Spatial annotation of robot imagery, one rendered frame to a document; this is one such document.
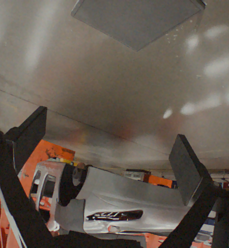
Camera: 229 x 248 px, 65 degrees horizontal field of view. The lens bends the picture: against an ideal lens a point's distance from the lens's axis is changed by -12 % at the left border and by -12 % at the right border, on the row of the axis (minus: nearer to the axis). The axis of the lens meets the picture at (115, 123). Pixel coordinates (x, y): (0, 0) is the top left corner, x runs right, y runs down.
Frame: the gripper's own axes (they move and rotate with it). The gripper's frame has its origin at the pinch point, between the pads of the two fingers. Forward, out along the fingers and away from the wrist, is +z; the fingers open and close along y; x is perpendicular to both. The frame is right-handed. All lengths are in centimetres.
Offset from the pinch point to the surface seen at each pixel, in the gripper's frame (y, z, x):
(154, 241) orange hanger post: 147, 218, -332
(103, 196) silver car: 14, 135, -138
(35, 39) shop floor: -67, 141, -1
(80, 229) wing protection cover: -3, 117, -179
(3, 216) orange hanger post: -185, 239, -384
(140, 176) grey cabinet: 179, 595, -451
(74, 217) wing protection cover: -12, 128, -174
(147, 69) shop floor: 25, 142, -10
